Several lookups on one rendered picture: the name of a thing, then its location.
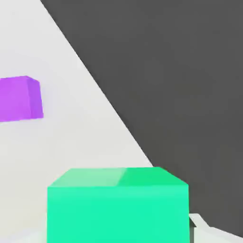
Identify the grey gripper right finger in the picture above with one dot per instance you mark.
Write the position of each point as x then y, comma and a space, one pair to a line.
205, 234

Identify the small purple cube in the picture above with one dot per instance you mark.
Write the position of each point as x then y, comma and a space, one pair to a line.
17, 98

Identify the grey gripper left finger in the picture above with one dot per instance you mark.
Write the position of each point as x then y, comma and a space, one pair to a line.
36, 238

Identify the small green cube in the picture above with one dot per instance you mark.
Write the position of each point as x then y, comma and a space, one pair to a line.
117, 212

